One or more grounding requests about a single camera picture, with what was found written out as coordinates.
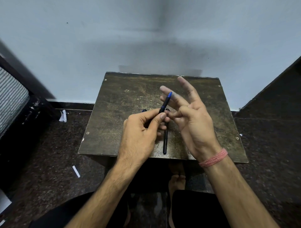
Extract person's right hand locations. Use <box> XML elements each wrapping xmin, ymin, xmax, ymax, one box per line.
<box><xmin>159</xmin><ymin>76</ymin><xmax>223</xmax><ymax>163</ymax></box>

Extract person's right leg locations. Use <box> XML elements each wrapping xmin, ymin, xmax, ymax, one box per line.
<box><xmin>168</xmin><ymin>189</ymin><xmax>231</xmax><ymax>228</ymax></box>

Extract person's left forearm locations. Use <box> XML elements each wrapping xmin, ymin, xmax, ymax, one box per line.
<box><xmin>65</xmin><ymin>155</ymin><xmax>144</xmax><ymax>228</ymax></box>

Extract white sheet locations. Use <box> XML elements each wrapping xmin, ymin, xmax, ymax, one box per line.
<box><xmin>0</xmin><ymin>189</ymin><xmax>12</xmax><ymax>214</ymax></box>

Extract black furniture frame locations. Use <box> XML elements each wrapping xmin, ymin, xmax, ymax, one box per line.
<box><xmin>0</xmin><ymin>55</ymin><xmax>60</xmax><ymax>191</ymax></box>

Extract grey striped cushion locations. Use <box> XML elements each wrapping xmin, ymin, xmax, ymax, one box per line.
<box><xmin>0</xmin><ymin>67</ymin><xmax>30</xmax><ymax>139</ymax></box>

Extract person's left leg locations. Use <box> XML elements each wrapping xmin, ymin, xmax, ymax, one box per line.
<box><xmin>29</xmin><ymin>191</ymin><xmax>130</xmax><ymax>228</ymax></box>

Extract black pen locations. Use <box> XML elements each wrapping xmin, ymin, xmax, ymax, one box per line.
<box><xmin>163</xmin><ymin>109</ymin><xmax>170</xmax><ymax>155</ymax></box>

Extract pink thread wristband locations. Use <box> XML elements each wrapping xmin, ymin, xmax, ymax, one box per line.
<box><xmin>198</xmin><ymin>148</ymin><xmax>228</xmax><ymax>168</ymax></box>

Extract blue ballpoint pen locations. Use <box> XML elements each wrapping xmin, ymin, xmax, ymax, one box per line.
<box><xmin>159</xmin><ymin>91</ymin><xmax>173</xmax><ymax>114</ymax></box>

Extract person's leg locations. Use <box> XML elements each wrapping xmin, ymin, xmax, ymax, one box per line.
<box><xmin>29</xmin><ymin>191</ymin><xmax>130</xmax><ymax>228</ymax></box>
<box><xmin>168</xmin><ymin>189</ymin><xmax>231</xmax><ymax>228</ymax></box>

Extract person's left hand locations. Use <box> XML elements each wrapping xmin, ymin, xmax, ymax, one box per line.
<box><xmin>117</xmin><ymin>109</ymin><xmax>167</xmax><ymax>165</ymax></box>

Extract person's right foot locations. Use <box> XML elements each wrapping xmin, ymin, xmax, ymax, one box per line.
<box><xmin>168</xmin><ymin>162</ymin><xmax>187</xmax><ymax>198</ymax></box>

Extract person's right forearm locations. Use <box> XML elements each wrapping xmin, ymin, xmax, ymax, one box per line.
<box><xmin>200</xmin><ymin>155</ymin><xmax>281</xmax><ymax>228</ymax></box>

